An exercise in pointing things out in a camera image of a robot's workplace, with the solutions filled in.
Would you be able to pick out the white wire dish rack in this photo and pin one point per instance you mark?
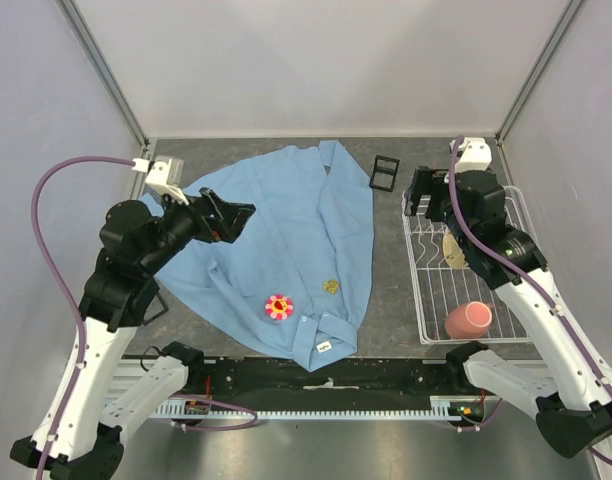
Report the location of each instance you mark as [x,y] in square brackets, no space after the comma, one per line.
[439,289]

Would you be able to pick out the black plastic frame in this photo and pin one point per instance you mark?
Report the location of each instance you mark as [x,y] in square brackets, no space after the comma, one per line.
[158,308]
[384,173]

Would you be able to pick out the beige ceramic plate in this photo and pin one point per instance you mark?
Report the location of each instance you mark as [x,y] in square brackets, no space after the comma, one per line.
[452,253]

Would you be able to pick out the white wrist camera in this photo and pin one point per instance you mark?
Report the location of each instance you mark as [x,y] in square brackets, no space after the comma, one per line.
[163,175]
[473,154]

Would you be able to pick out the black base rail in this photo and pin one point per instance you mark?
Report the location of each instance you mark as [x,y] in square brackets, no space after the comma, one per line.
[265,383]

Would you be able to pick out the pink flower plush brooch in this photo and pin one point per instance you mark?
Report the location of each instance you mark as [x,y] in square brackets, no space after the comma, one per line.
[279,307]

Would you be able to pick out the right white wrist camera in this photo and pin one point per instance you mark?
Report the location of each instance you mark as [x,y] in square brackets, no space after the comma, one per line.
[473,154]

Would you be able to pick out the light blue shirt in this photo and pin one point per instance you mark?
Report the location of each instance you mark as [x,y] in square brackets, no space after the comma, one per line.
[313,222]

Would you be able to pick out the black plastic frame left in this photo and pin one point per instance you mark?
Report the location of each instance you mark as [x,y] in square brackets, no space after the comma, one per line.
[158,308]

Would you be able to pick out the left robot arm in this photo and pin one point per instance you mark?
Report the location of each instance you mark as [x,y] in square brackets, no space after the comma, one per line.
[82,437]

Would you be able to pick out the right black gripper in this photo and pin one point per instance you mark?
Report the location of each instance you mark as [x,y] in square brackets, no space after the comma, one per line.
[427,181]

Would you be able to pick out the pink ceramic cup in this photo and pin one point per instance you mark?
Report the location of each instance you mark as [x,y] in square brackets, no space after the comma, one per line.
[470,320]

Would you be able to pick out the white slotted cable duct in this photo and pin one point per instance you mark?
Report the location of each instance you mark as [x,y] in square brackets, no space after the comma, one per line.
[439,409]

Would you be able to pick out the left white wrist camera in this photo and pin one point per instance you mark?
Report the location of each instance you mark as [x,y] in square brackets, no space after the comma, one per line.
[163,175]

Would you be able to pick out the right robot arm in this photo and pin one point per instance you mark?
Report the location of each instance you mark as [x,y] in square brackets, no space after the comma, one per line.
[573,410]

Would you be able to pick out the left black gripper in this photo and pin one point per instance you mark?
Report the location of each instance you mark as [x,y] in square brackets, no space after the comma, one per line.
[229,221]

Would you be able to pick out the black plastic frame back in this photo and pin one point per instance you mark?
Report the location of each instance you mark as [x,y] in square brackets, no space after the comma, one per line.
[384,173]

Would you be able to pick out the gold metal brooch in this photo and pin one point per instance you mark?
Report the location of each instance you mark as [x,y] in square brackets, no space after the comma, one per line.
[331,286]

